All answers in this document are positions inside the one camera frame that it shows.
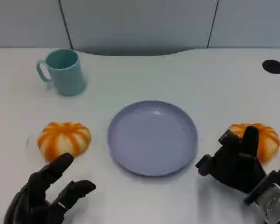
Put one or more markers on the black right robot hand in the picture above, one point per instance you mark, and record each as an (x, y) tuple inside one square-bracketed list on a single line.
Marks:
[(233, 165)]

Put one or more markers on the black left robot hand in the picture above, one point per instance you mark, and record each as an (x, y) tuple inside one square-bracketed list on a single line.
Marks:
[(35, 186)]

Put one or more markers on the orange and white bread roll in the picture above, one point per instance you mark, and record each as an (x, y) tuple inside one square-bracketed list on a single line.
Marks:
[(268, 142), (63, 140)]

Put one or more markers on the lilac plate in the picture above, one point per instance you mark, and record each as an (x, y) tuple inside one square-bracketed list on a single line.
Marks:
[(151, 137)]

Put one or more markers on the pale green mug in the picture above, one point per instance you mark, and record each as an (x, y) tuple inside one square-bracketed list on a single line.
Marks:
[(65, 77)]

